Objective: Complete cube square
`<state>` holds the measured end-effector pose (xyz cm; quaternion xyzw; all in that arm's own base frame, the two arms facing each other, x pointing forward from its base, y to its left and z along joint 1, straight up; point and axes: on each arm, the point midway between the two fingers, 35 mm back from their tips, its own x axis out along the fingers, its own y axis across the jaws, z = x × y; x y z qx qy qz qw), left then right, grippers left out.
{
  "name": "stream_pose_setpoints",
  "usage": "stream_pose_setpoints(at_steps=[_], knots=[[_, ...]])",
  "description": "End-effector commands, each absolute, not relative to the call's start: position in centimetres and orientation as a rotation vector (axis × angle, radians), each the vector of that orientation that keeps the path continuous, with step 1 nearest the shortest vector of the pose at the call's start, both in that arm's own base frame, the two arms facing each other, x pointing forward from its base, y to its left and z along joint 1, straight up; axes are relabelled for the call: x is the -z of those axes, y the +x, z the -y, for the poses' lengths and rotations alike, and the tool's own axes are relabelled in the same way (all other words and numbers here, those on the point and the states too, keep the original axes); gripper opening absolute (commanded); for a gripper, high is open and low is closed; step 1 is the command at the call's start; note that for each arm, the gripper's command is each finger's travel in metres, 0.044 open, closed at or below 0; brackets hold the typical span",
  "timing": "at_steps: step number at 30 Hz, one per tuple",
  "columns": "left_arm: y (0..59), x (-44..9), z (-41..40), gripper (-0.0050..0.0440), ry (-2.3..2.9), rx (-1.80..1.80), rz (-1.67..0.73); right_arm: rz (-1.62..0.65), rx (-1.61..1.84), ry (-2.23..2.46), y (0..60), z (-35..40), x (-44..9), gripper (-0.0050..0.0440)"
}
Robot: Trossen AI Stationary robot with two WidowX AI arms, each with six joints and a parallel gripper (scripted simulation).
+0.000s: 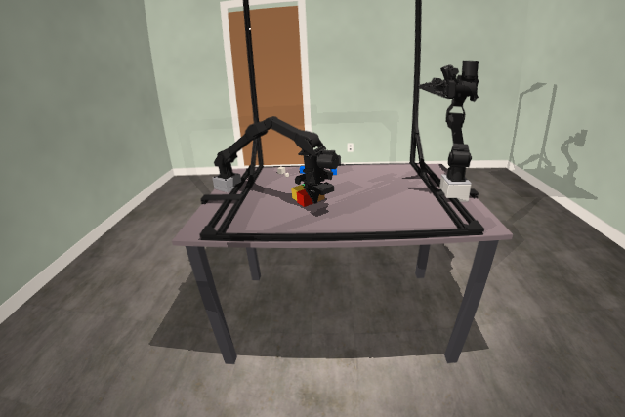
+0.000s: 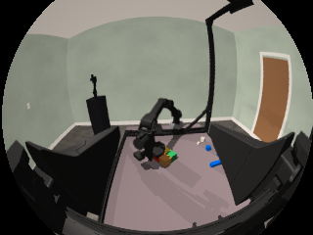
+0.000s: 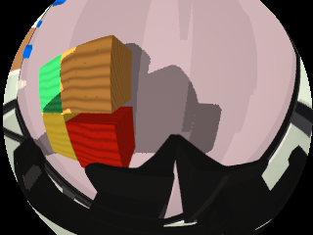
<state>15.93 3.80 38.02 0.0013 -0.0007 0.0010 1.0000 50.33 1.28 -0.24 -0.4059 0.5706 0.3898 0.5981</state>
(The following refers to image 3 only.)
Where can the wooden cube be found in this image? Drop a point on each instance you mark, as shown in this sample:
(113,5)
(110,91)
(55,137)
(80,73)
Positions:
(95,77)

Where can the green cube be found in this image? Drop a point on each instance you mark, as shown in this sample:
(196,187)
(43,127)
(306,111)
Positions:
(49,87)

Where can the yellow cube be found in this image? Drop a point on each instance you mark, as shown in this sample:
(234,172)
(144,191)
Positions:
(55,125)

